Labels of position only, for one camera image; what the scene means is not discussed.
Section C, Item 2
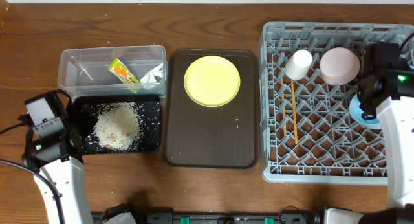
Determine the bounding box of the light blue bowl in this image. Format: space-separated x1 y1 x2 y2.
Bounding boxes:
349 95 381 130

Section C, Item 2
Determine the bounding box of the pink bowl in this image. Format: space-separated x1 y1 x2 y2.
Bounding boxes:
320 47 360 85

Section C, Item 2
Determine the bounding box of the cream paper cup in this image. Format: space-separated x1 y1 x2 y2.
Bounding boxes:
285 49 312 80

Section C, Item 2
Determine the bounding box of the wooden chopstick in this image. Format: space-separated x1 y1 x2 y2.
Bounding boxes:
281 77 287 137
290 79 298 144

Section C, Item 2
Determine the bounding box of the yellow plate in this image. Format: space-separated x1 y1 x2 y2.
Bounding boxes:
184 56 241 107

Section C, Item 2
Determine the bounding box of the yellow snack wrapper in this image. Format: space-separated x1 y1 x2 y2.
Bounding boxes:
108 58 140 93

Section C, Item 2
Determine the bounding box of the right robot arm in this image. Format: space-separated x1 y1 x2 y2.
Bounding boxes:
321 69 413 224

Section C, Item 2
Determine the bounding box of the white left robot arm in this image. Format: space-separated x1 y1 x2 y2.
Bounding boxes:
22 131 93 224

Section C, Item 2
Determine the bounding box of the grey dishwasher rack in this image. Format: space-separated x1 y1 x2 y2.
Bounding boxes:
258 22 413 185

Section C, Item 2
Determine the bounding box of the black waste tray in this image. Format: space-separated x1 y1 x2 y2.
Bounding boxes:
74 95 162 154

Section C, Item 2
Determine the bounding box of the dark brown serving tray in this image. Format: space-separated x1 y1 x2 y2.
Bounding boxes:
162 49 259 169

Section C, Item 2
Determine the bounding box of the crumpled white tissue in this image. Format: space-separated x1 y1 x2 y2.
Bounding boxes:
140 63 164 84

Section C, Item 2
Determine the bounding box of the clear plastic bin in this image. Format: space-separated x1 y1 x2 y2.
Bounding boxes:
58 45 168 98

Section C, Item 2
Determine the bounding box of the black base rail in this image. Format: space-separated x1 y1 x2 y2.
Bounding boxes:
90 212 324 224

